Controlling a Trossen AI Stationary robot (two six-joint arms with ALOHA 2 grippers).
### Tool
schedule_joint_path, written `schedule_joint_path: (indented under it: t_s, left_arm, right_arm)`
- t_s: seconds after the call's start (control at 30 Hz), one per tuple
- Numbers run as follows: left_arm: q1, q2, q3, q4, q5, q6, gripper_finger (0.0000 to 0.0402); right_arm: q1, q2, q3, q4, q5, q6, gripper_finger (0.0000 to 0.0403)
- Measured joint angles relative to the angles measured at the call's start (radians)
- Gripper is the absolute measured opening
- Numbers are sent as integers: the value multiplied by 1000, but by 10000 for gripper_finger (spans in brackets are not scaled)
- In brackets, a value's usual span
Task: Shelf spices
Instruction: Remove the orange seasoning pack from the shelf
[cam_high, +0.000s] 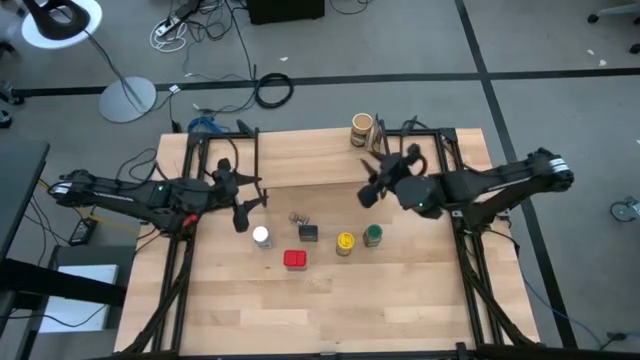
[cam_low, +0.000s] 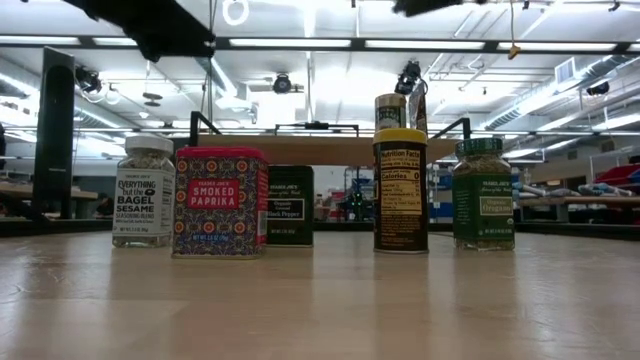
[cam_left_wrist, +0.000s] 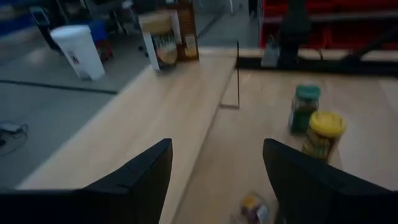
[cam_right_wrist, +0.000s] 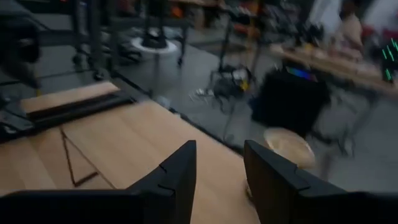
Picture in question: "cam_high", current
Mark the black desk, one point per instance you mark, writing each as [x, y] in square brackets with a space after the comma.
[15, 190]

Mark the black stand on white disc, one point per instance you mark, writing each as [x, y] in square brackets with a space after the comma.
[90, 15]

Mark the red tag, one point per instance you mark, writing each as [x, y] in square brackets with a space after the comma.
[190, 220]

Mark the black box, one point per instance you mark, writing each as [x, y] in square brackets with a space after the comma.
[285, 10]

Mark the white power strip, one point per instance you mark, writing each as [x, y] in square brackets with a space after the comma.
[167, 26]

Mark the black power adapter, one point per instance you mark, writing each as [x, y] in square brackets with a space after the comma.
[82, 231]

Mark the black chair caster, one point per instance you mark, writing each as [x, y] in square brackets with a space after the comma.
[7, 95]
[4, 120]

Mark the yellow-lid spice jar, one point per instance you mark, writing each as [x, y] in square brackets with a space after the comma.
[345, 241]

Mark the grey caster wheel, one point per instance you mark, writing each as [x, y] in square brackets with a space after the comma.
[622, 210]

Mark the black beam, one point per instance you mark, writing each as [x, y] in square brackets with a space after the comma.
[60, 285]

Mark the white-lid spice jar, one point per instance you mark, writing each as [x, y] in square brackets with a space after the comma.
[261, 234]

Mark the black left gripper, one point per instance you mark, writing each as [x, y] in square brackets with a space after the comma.
[227, 185]

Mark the brown-lid furikake jar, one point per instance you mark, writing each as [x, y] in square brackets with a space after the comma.
[361, 124]

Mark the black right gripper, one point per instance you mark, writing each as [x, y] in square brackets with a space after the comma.
[395, 175]

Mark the black aluminium table frame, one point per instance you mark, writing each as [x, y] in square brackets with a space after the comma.
[448, 135]

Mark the small tan-lid spice jar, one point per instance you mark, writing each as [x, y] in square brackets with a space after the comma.
[299, 218]

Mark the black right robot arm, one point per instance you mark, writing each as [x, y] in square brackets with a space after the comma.
[500, 182]

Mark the black spice tin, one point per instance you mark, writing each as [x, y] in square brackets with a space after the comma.
[308, 233]

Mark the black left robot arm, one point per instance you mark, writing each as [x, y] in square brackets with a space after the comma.
[125, 197]

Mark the red-lid spice container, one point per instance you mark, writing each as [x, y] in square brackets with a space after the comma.
[295, 259]

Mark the green-lid oregano jar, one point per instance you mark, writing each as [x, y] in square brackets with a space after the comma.
[373, 233]

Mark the grey round floor stand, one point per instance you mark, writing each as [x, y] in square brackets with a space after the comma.
[120, 102]

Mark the grey cabinet with white panel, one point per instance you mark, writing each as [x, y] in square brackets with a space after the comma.
[80, 315]

